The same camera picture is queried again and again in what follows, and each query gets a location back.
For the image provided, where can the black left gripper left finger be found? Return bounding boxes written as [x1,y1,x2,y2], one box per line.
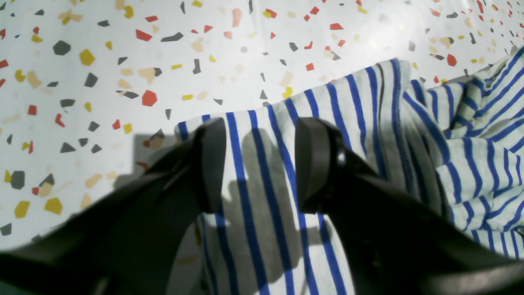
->
[1,118,227,295]

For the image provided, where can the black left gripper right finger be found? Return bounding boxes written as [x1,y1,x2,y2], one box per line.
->
[294,118,523,295]

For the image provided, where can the blue white striped t-shirt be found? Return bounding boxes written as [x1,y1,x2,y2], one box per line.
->
[175,48,524,295]

